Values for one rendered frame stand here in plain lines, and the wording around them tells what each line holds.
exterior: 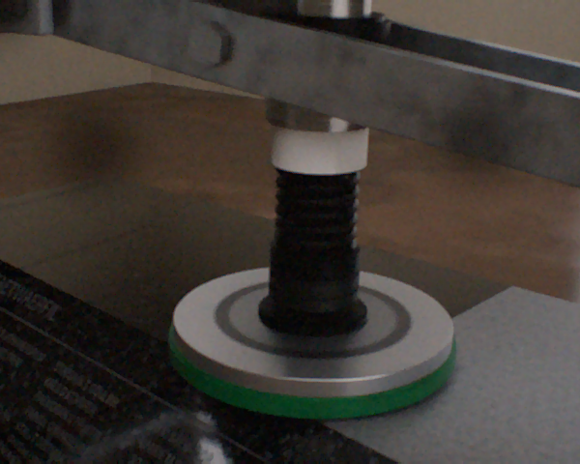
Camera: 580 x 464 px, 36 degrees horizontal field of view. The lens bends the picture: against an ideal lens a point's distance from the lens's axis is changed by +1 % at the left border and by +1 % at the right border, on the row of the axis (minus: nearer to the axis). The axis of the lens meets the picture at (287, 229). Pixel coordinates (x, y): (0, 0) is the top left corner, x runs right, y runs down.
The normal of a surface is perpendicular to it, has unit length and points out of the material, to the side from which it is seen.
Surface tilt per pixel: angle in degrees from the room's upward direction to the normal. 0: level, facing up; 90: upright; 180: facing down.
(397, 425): 0
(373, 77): 90
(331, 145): 90
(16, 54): 90
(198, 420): 45
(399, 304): 0
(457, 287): 0
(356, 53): 90
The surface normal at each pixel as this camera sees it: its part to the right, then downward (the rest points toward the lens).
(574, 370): 0.03, -0.95
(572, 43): -0.59, 0.24
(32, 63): 0.81, 0.20
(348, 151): 0.57, 0.27
